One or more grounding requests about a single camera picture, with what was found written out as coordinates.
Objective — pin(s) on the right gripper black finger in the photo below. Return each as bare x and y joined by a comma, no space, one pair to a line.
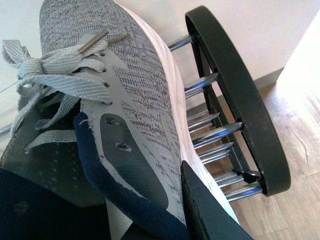
205,217

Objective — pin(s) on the black metal shoe rack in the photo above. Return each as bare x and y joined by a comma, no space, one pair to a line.
242,129

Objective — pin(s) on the grey sneaker one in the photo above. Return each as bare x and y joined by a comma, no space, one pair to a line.
101,131

